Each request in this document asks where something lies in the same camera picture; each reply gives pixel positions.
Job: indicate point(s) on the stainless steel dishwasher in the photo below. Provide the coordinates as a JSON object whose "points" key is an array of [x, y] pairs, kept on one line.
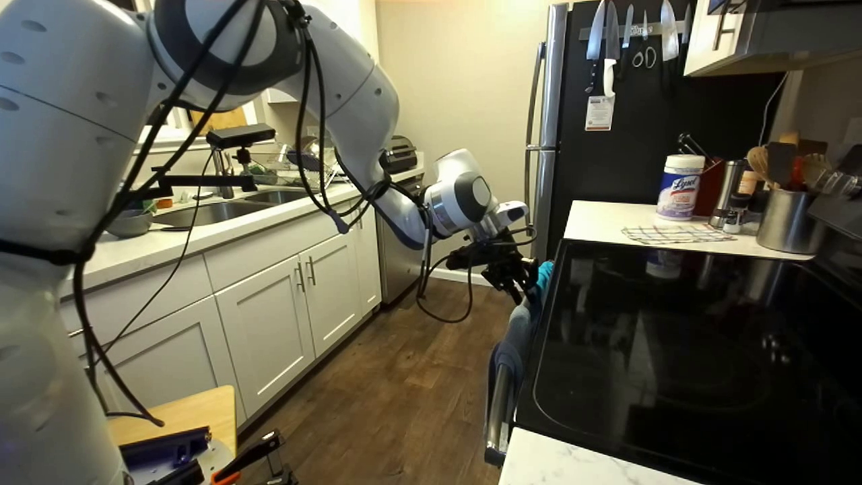
{"points": [[394, 271]]}

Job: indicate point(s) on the steel kitchen knife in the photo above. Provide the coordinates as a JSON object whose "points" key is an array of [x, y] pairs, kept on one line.
{"points": [[670, 31], [597, 31], [627, 27]]}

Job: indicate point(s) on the white patterned mat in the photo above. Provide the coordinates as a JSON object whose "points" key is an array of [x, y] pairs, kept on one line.
{"points": [[678, 234]]}

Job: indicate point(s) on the black glass-top stove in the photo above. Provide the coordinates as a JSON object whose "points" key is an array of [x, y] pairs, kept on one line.
{"points": [[702, 358]]}

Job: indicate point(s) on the black kitchen tool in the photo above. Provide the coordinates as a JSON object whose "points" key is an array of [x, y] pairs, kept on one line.
{"points": [[690, 147]]}

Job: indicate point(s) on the magnetic knife strip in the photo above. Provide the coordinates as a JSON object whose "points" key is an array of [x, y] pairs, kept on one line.
{"points": [[643, 31]]}

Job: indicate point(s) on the turquoise towel with white stripe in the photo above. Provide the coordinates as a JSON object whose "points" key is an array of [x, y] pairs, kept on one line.
{"points": [[545, 281]]}

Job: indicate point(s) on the black refrigerator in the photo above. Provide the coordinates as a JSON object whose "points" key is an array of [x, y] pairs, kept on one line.
{"points": [[628, 151]]}

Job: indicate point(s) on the white paper tag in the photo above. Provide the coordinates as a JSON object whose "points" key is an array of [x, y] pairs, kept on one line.
{"points": [[600, 114]]}

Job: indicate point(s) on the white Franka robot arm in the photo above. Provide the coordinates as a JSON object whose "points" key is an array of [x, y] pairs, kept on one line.
{"points": [[83, 109]]}

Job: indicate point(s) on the silver bottle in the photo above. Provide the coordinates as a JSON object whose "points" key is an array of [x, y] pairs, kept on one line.
{"points": [[728, 184]]}

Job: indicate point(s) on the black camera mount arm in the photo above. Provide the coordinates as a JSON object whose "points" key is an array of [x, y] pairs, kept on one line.
{"points": [[206, 182]]}

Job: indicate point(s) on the blue plastic object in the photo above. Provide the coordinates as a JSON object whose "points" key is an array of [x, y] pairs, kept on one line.
{"points": [[165, 447]]}

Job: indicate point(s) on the light blue towel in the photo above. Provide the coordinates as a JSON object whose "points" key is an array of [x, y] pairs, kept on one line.
{"points": [[512, 345]]}

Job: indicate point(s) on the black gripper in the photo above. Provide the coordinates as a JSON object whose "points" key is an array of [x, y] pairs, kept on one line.
{"points": [[511, 260]]}

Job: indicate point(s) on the wooden board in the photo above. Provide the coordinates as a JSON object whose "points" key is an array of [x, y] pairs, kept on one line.
{"points": [[180, 411]]}

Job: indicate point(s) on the stainless steel sink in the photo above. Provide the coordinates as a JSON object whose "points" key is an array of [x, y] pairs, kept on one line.
{"points": [[217, 210]]}

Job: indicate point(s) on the white disinfecting wipes canister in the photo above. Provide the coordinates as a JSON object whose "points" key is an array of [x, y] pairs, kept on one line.
{"points": [[681, 190]]}

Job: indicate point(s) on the black spatula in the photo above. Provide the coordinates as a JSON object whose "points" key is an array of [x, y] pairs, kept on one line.
{"points": [[782, 163]]}

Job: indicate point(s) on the wooden spoon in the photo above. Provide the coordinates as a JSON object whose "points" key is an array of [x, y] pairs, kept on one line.
{"points": [[757, 163]]}

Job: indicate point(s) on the white upper cabinet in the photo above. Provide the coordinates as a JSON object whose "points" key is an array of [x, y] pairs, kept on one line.
{"points": [[763, 35]]}

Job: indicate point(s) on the black clamp with red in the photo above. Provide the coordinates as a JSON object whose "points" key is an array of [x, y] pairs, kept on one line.
{"points": [[252, 454]]}

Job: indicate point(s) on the white sink base cabinet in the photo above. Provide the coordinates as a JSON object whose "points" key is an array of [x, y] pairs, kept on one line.
{"points": [[271, 323]]}

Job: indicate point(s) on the metal sink faucet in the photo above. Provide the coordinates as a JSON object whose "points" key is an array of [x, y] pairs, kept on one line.
{"points": [[221, 175]]}

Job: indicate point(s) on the grey bowl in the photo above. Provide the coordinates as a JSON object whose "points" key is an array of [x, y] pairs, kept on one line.
{"points": [[134, 223]]}

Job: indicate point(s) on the metal utensil crock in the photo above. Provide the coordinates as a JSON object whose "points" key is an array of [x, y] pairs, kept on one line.
{"points": [[784, 223]]}

